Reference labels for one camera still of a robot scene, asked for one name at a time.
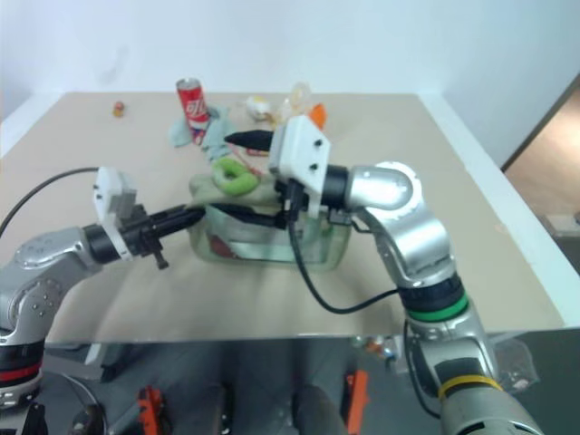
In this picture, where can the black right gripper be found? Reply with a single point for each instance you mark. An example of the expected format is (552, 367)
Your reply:
(292, 199)

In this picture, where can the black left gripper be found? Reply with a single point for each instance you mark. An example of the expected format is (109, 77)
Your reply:
(138, 231)

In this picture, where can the clear plastic container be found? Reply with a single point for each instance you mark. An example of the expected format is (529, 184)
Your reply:
(267, 247)

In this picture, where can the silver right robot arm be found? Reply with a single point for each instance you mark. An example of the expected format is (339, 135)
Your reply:
(421, 240)

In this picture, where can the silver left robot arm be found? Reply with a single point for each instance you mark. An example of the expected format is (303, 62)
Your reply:
(43, 267)

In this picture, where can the small red packet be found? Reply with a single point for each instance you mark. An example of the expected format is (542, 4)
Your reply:
(222, 247)

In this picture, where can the white yellow small toy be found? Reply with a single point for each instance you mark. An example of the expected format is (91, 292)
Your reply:
(258, 106)

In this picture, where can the grey-green cloth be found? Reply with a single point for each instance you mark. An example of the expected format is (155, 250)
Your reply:
(181, 131)

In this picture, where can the orange small object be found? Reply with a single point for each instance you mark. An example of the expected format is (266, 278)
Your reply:
(319, 114)

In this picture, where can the clear plastic wrapper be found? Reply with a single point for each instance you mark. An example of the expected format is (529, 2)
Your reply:
(296, 97)

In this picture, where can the red soda can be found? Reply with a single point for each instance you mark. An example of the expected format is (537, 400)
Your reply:
(192, 104)

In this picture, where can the small red yellow figurine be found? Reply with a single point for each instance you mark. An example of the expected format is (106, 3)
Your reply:
(119, 109)

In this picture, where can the orange black tool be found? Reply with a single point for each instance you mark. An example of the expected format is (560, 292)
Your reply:
(358, 399)
(149, 408)

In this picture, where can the brown door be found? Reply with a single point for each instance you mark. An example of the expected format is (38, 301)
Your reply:
(550, 149)

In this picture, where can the clear plastic bag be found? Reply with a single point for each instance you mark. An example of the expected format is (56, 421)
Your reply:
(516, 362)

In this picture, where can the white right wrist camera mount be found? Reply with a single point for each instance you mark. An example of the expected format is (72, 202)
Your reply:
(299, 149)

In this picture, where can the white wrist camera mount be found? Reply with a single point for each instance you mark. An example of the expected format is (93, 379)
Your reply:
(299, 149)
(109, 190)

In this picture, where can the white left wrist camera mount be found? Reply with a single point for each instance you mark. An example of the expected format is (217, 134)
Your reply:
(109, 190)

